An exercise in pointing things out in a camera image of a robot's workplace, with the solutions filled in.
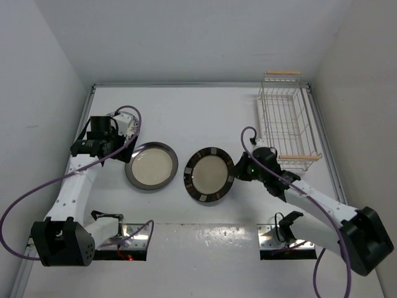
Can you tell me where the black checkered rim plate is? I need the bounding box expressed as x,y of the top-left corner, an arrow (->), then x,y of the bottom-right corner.
184,147 -> 234,206

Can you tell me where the silver rimmed cream plate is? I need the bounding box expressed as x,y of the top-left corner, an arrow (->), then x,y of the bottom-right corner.
125,142 -> 179,191

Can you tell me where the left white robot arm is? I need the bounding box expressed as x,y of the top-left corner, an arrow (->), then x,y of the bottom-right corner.
30,112 -> 139,267

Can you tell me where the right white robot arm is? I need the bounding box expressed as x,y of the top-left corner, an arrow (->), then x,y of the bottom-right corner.
231,147 -> 394,276

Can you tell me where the blue floral white plate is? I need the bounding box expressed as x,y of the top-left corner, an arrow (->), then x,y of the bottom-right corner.
107,111 -> 139,142

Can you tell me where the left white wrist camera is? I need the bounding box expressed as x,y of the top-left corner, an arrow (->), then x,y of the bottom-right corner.
112,112 -> 138,138

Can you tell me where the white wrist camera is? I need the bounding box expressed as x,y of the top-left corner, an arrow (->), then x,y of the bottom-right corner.
112,112 -> 138,138
249,137 -> 265,150

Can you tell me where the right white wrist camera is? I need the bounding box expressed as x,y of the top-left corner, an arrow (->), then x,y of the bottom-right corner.
249,137 -> 265,150

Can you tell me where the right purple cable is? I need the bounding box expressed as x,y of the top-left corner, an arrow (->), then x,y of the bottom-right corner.
240,126 -> 353,298

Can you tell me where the purple cable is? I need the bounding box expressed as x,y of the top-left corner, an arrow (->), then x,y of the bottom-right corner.
240,126 -> 353,298
0,105 -> 155,260

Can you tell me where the white wire dish rack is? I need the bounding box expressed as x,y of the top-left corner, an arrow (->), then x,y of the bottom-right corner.
256,71 -> 322,174

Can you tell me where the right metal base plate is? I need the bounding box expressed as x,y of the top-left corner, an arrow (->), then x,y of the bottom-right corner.
257,224 -> 315,251

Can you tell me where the metal base plate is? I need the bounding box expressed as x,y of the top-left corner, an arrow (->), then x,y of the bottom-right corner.
257,224 -> 315,251
98,223 -> 152,252

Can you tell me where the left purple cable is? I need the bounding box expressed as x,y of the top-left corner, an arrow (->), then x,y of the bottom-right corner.
0,105 -> 155,260

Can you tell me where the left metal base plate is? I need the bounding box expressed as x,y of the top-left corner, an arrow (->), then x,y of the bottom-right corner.
98,223 -> 152,252

